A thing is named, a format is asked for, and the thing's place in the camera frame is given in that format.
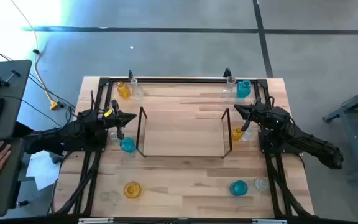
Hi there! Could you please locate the dark grey desk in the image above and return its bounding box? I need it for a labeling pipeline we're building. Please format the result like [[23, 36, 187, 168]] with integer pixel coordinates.
[[0, 138, 25, 218]]

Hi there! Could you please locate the ribbed yellow glass jar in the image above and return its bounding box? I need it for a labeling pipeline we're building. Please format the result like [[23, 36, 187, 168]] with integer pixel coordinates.
[[231, 126, 244, 141]]

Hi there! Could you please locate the wide clear glass jar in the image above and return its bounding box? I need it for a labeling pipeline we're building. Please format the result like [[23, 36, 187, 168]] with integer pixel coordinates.
[[99, 190, 121, 205]]

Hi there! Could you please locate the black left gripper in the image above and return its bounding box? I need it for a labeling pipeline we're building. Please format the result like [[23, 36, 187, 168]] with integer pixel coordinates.
[[103, 99, 137, 141]]

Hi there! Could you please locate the round yellow glass vase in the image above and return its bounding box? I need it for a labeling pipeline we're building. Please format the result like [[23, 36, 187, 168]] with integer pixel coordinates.
[[123, 181, 142, 200]]

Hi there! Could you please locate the black aluminium table frame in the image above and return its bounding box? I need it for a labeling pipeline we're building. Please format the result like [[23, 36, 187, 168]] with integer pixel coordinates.
[[73, 76, 293, 224]]

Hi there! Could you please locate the blue diamond-pattern glass vase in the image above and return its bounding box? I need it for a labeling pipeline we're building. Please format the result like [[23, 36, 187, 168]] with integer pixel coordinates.
[[229, 180, 249, 197]]

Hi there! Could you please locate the tall clear glass vase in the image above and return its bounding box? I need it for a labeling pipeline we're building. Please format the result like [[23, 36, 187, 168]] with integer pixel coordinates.
[[129, 78, 145, 100], [222, 76, 237, 99]]

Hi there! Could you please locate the yellow cable with plug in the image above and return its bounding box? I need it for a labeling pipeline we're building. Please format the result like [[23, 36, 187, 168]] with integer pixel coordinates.
[[9, 0, 60, 111]]

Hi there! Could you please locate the ribbed clear glass jar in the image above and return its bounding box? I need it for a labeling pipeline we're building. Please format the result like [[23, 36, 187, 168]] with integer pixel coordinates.
[[253, 177, 270, 192], [241, 123, 255, 142]]

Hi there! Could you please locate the grey side desk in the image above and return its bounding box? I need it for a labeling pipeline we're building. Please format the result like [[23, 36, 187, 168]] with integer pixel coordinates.
[[0, 59, 33, 142]]

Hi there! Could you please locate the blue medallion glass jar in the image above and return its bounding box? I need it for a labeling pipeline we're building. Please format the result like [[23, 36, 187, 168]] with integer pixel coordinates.
[[119, 136, 136, 154]]

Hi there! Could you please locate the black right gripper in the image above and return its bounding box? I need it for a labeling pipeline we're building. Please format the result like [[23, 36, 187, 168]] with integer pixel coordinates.
[[234, 98, 275, 133]]

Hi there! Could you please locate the tall yellow glass vase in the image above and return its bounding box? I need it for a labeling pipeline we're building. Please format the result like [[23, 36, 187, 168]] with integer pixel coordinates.
[[116, 80, 132, 100]]

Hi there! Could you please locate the silver metal bracket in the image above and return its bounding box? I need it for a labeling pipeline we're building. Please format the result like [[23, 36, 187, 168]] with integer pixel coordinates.
[[78, 217, 114, 224], [252, 218, 287, 224]]

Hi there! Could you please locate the square blue glass vase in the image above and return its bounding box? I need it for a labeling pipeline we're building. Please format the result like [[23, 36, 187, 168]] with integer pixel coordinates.
[[236, 79, 252, 99]]

